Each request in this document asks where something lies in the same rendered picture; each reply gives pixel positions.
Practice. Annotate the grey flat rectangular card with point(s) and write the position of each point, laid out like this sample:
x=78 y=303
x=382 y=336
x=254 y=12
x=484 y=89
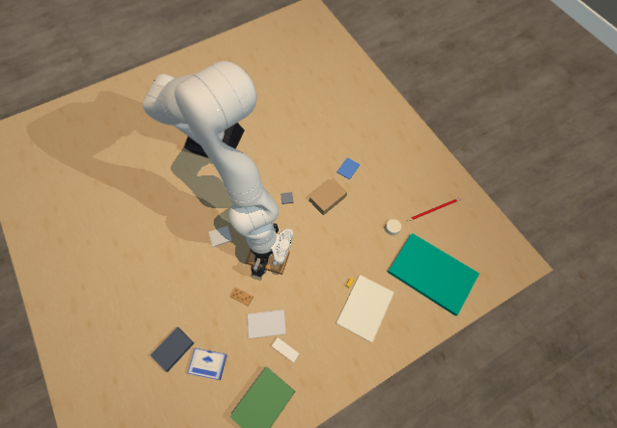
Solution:
x=266 y=323

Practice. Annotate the brown wooden ball puzzle tray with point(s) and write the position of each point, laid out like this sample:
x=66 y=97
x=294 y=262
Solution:
x=271 y=266

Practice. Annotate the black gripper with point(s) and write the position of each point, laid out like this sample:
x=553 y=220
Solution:
x=259 y=259

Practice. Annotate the brown wooden domino tile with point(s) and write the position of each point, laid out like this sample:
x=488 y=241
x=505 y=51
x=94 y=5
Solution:
x=241 y=296

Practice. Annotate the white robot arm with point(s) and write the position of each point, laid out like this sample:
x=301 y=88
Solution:
x=212 y=101

